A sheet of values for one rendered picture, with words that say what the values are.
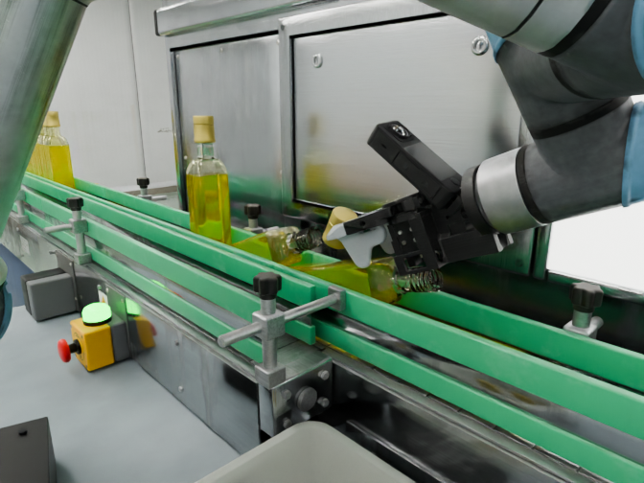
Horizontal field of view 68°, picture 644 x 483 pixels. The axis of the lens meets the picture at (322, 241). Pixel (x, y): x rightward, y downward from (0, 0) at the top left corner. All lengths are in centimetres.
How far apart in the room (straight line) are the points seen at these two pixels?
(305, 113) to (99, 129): 597
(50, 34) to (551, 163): 41
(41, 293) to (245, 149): 51
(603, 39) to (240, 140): 85
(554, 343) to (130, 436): 54
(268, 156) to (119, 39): 599
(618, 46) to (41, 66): 39
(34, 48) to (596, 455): 54
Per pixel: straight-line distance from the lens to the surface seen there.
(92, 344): 89
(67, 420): 81
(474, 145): 64
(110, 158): 680
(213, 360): 65
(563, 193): 44
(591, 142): 42
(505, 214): 46
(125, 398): 83
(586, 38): 29
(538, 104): 42
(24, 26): 44
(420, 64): 69
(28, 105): 46
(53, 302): 114
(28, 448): 65
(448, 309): 59
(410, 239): 53
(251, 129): 102
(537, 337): 54
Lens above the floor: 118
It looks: 16 degrees down
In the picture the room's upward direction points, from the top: straight up
